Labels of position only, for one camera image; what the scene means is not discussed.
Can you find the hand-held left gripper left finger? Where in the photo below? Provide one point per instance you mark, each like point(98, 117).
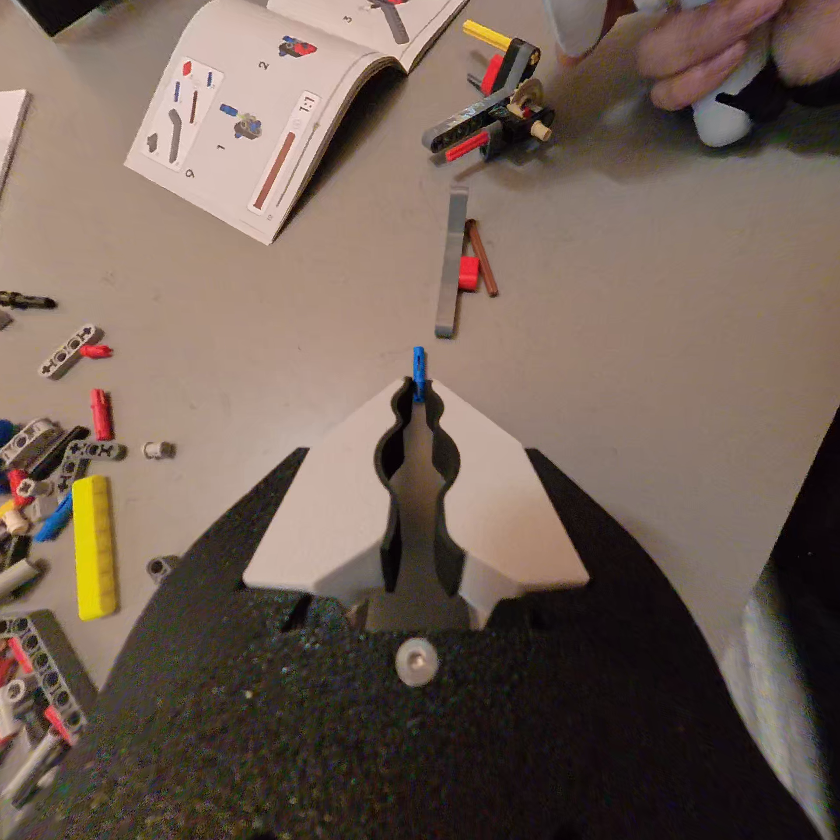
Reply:
point(315, 518)

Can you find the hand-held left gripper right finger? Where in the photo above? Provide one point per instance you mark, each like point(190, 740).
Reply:
point(518, 518)

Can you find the blue lego pin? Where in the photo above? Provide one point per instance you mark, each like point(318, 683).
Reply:
point(419, 367)

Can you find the person's right forearm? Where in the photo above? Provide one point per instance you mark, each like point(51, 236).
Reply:
point(817, 88)

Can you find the partly built lego assembly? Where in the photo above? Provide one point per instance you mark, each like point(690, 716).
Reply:
point(499, 111)

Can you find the grey bent lego liftarm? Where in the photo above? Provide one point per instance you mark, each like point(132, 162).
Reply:
point(449, 295)

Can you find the small red lego piece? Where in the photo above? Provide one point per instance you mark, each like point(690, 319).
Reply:
point(469, 272)

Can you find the brown lego axle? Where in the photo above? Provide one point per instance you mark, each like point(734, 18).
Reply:
point(485, 269)

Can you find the pile of loose lego pieces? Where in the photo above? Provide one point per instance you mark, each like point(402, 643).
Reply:
point(39, 453)

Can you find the open lego instruction booklet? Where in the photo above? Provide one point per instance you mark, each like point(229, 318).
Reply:
point(262, 151)

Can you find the lego set cardboard box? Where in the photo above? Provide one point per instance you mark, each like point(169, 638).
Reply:
point(59, 13)

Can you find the person's right hand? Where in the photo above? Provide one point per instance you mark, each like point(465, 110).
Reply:
point(689, 59)

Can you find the white fuzzy cloth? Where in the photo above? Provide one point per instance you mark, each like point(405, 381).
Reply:
point(774, 689)

